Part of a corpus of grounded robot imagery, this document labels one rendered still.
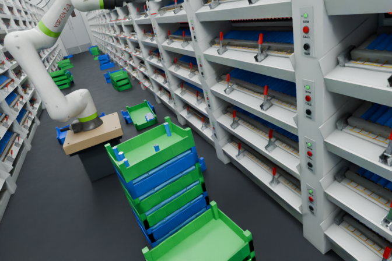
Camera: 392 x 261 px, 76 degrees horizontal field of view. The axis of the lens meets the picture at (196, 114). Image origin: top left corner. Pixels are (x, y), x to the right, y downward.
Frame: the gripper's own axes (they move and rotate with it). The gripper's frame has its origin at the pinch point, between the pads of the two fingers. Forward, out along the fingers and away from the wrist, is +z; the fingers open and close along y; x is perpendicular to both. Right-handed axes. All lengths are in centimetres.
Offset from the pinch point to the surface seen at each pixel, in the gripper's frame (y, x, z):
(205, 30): 26.7, -16.8, 16.3
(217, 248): 84, -85, -10
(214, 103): 26, -55, 21
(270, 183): 68, -82, 26
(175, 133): 42, -60, -8
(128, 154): 43, -64, -30
